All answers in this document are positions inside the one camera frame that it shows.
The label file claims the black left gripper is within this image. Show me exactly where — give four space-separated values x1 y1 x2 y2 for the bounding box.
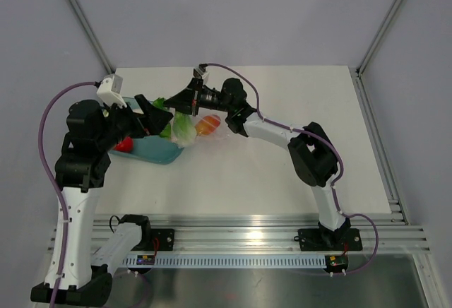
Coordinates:
96 94 172 151

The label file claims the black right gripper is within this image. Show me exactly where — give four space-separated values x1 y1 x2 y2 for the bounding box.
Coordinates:
164 78 234 117

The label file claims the green lettuce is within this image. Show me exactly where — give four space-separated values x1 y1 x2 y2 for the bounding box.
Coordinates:
152 97 197 148

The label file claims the red orange mango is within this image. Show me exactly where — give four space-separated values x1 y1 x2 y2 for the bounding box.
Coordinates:
195 114 221 136

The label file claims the clear pink zip top bag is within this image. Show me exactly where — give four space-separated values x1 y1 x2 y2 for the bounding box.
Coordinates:
160 109 230 148

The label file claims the red tomato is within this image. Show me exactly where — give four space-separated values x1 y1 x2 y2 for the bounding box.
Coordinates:
114 137 133 153

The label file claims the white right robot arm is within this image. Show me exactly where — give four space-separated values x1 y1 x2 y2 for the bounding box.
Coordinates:
164 78 350 249

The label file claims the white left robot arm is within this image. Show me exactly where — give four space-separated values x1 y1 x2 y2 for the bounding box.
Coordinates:
30 95 173 307

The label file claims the teal plastic container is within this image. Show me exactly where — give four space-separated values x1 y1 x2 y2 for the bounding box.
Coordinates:
105 95 184 166

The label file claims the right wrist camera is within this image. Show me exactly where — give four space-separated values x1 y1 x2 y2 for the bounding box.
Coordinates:
193 64 209 84

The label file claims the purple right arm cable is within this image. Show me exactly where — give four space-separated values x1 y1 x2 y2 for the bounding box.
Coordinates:
197 62 379 277

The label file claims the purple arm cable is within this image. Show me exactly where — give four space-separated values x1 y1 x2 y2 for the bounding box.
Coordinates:
37 80 153 308
197 62 379 277

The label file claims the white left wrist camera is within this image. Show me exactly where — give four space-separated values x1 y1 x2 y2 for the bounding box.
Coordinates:
96 74 127 108

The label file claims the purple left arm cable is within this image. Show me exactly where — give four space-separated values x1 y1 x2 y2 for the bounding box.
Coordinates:
37 80 153 308

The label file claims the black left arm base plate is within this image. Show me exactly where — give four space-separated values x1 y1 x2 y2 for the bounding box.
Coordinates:
133 228 175 252

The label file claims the aluminium frame rail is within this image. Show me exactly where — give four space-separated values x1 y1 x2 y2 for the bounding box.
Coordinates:
149 211 431 254

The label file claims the white slotted cable duct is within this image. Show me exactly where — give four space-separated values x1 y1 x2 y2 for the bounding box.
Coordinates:
122 254 326 269

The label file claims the left aluminium corner post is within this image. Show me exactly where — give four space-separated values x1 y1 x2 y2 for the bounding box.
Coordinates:
66 0 116 74

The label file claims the aluminium corner post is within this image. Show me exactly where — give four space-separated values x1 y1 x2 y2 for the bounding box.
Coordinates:
355 0 423 78
66 0 116 74

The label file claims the right aluminium corner post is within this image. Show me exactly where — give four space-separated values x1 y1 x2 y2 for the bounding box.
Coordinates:
355 0 423 78

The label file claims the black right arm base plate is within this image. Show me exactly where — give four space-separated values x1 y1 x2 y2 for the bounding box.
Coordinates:
293 228 363 252

